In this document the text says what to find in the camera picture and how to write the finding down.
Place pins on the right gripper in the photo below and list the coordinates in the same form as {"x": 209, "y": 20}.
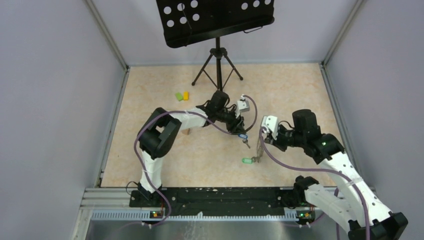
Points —
{"x": 269, "y": 139}

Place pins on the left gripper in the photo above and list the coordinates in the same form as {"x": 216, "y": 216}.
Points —
{"x": 236, "y": 125}

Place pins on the green key tag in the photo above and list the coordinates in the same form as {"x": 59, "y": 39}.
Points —
{"x": 247, "y": 160}

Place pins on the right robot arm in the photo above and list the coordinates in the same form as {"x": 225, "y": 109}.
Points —
{"x": 359, "y": 212}

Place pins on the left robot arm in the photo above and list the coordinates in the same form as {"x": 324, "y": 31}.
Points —
{"x": 157, "y": 136}

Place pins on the yellow block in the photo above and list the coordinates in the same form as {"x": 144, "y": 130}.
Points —
{"x": 185, "y": 95}

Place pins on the green block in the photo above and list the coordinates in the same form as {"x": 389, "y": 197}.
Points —
{"x": 179, "y": 96}

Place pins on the black music stand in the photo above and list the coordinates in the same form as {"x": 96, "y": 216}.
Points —
{"x": 188, "y": 22}

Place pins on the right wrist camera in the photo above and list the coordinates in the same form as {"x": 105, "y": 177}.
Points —
{"x": 270, "y": 126}

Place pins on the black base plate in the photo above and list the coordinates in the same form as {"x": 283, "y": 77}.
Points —
{"x": 225, "y": 202}

